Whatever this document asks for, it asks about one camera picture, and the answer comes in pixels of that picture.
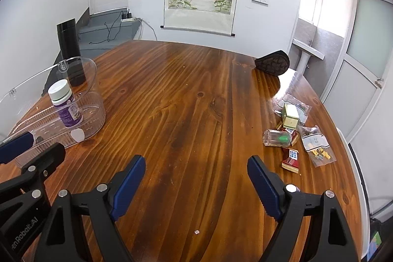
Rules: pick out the clear bottle green insert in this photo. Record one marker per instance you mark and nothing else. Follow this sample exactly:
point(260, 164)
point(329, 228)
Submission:
point(271, 138)

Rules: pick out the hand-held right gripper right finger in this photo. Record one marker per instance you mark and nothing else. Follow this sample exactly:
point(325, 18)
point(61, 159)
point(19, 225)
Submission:
point(264, 188)

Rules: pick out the grey raised step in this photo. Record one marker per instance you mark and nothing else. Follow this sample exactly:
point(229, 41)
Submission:
point(101, 35)

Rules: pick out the small gold box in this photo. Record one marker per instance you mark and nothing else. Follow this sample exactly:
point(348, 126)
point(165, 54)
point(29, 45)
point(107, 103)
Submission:
point(290, 118)

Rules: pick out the purple label bottle white cap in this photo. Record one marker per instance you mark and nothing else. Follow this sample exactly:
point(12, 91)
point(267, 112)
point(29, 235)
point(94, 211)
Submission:
point(69, 111)

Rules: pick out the clear plastic container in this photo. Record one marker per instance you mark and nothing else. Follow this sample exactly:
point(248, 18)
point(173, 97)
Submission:
point(90, 81)

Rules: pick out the red chocolate packet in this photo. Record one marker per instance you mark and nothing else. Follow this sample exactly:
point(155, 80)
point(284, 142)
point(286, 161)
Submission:
point(294, 136)
point(291, 159)

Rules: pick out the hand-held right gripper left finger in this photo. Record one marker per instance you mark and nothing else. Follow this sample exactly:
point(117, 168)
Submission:
point(130, 185)

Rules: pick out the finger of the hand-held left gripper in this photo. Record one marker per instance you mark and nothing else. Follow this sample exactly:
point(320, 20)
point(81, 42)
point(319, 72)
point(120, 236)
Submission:
point(49, 157)
point(15, 146)

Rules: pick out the frosted glass door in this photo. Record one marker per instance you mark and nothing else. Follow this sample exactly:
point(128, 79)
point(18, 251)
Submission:
point(365, 31)

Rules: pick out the zip bag colourful beads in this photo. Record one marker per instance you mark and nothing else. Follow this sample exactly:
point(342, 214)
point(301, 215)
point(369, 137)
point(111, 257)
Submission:
point(299, 104)

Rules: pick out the metal door latch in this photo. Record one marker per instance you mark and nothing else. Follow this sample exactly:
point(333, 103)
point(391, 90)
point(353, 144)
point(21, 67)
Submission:
point(380, 82)

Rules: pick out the white power strip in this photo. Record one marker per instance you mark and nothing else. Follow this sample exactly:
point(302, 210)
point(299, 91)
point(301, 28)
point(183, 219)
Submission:
point(128, 19)

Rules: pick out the white pedestal sink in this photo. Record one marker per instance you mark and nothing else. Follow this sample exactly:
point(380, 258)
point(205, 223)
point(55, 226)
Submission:
point(307, 50)

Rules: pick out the black plug adapter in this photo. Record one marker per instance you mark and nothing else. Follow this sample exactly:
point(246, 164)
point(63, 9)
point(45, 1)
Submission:
point(126, 15)

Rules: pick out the zip bag yellow parts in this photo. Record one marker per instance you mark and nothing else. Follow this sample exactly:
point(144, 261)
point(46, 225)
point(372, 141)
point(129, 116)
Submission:
point(319, 145)

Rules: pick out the brown patterned pouch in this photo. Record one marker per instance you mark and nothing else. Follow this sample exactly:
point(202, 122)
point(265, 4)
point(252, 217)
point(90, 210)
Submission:
point(273, 63)

